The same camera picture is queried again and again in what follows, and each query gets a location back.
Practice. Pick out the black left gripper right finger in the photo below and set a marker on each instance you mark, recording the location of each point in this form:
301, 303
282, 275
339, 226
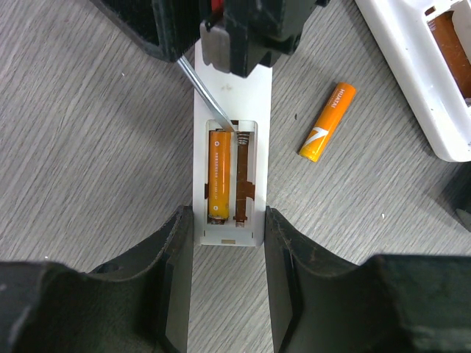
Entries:
320, 302

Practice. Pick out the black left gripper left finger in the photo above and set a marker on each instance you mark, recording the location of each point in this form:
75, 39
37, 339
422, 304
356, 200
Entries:
138, 301

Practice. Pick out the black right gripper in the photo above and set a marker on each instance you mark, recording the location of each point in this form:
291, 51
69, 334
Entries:
235, 36

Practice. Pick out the long white remote control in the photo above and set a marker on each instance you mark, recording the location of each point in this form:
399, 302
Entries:
247, 101

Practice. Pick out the orange handle screwdriver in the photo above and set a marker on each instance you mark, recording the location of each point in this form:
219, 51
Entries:
219, 115

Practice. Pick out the orange AAA battery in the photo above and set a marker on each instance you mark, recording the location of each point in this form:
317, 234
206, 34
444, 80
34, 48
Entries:
329, 118

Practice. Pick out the white remote with black batteries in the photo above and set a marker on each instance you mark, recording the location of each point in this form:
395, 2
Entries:
427, 46

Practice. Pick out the left orange battery in remote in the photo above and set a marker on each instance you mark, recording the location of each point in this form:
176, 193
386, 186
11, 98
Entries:
219, 176

